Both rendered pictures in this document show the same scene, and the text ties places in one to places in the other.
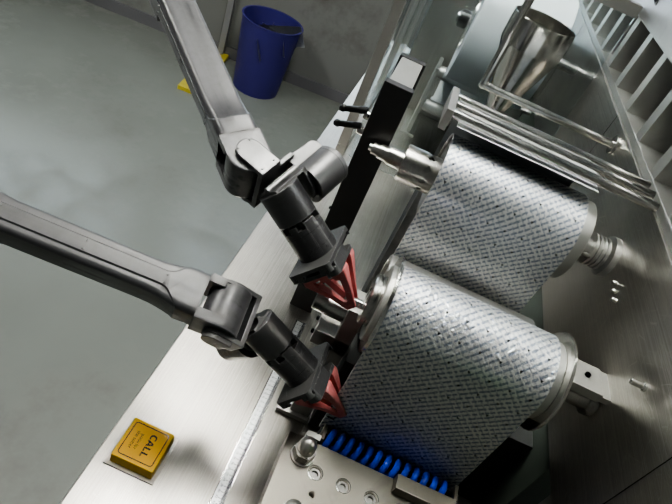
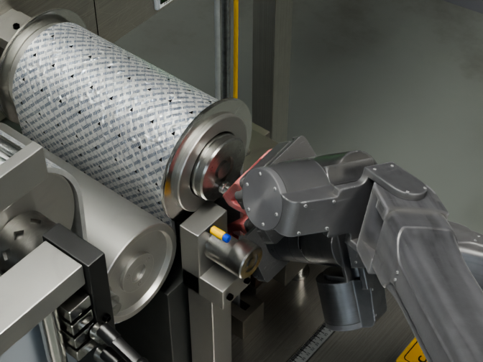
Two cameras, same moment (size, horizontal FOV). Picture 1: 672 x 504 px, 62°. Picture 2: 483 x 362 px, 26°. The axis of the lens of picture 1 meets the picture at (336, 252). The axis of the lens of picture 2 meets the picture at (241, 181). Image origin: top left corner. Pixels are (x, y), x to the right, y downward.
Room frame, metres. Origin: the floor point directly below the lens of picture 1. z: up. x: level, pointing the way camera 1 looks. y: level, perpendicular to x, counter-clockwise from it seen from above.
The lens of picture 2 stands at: (1.19, 0.44, 2.03)
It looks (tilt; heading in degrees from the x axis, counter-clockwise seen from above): 45 degrees down; 219
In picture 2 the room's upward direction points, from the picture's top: straight up
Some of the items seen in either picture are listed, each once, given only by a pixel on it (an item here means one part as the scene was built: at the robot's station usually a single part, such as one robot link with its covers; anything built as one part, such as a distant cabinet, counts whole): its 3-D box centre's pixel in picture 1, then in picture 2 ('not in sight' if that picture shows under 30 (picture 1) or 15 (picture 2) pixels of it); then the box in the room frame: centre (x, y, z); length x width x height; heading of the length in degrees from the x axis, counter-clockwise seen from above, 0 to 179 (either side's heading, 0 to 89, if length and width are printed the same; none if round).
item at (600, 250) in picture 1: (590, 248); not in sight; (0.84, -0.38, 1.33); 0.07 x 0.07 x 0.07; 0
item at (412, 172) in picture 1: (418, 169); (42, 258); (0.84, -0.07, 1.33); 0.06 x 0.06 x 0.06; 0
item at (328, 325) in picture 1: (318, 357); (218, 313); (0.62, -0.05, 1.05); 0.06 x 0.05 x 0.31; 90
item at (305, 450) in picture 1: (306, 448); not in sight; (0.46, -0.08, 1.05); 0.04 x 0.04 x 0.04
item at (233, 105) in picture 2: (381, 304); (208, 161); (0.59, -0.09, 1.25); 0.15 x 0.01 x 0.15; 0
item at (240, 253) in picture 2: (322, 298); (244, 258); (0.62, -0.01, 1.18); 0.04 x 0.02 x 0.04; 0
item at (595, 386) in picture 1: (588, 379); (13, 29); (0.59, -0.39, 1.28); 0.06 x 0.05 x 0.02; 90
